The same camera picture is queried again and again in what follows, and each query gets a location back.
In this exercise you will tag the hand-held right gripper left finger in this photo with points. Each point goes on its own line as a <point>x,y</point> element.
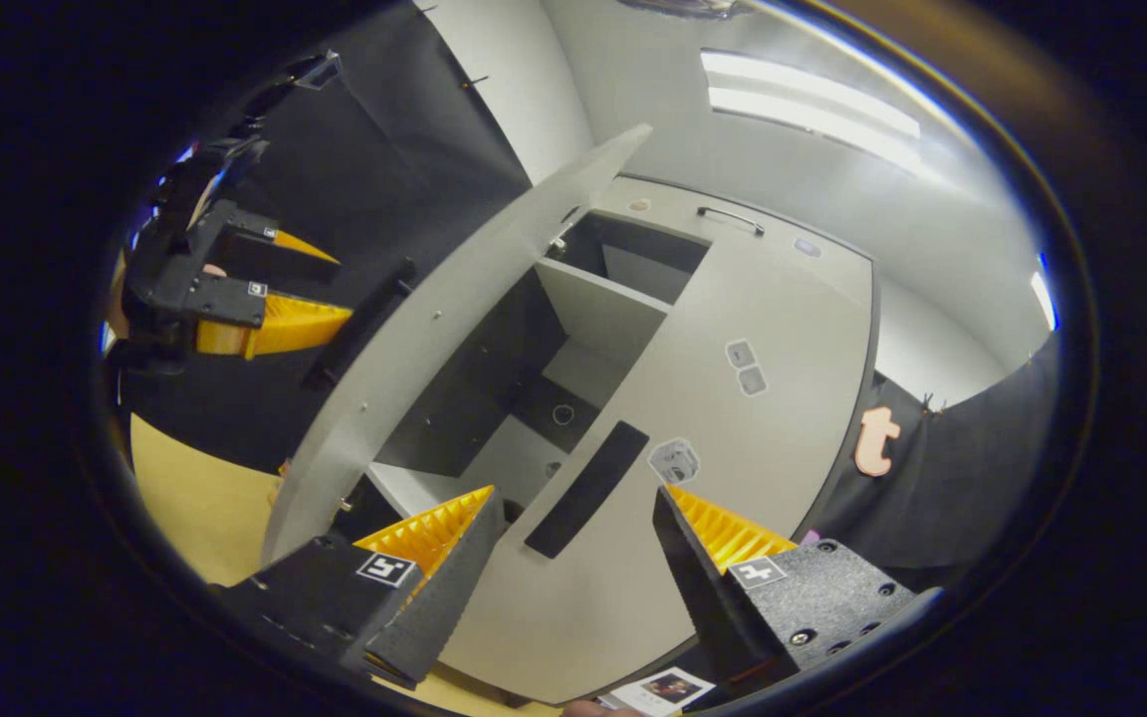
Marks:
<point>444,597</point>

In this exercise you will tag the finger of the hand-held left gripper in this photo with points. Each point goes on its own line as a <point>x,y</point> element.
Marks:
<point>245,224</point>
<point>230,302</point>

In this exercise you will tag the ceiling light panel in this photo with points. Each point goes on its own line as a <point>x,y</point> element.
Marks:
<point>802,100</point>
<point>1043,294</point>

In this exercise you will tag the white shoe cabinet door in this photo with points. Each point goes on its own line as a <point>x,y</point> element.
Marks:
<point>454,309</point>
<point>793,418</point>

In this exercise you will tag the white printed card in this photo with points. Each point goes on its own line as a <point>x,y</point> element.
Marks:
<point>663,689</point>

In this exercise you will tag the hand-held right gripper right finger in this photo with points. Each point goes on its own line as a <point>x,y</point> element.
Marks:
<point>703,588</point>

